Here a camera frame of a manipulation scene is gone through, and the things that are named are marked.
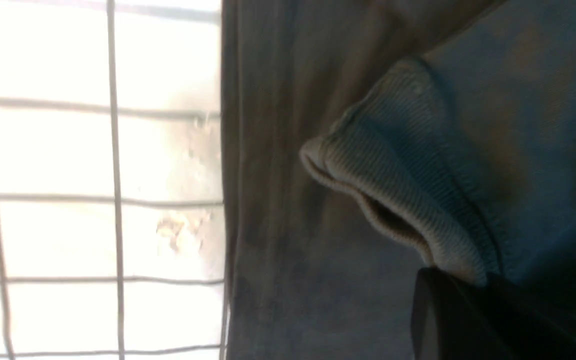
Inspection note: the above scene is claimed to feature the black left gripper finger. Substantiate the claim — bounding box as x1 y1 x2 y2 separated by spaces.
410 268 576 360

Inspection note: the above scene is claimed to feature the gray long-sleeve top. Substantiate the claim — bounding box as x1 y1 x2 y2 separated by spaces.
221 0 576 360

